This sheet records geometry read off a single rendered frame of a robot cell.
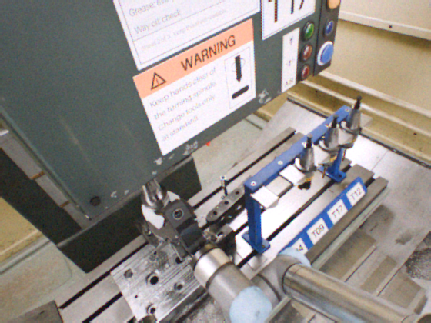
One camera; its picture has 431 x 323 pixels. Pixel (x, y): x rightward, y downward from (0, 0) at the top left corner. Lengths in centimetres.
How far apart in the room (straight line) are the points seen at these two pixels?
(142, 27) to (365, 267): 117
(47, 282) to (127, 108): 145
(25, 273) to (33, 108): 155
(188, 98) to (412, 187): 123
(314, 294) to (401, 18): 97
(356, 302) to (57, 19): 52
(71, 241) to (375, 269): 119
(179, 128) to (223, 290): 34
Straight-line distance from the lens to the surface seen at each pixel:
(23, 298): 173
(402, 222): 141
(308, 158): 83
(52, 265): 173
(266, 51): 40
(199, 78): 34
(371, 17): 130
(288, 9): 41
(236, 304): 57
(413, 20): 125
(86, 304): 116
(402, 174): 148
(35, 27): 26
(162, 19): 30
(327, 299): 58
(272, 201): 79
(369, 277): 128
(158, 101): 32
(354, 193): 119
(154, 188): 66
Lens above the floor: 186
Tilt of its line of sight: 46 degrees down
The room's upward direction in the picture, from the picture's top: 11 degrees counter-clockwise
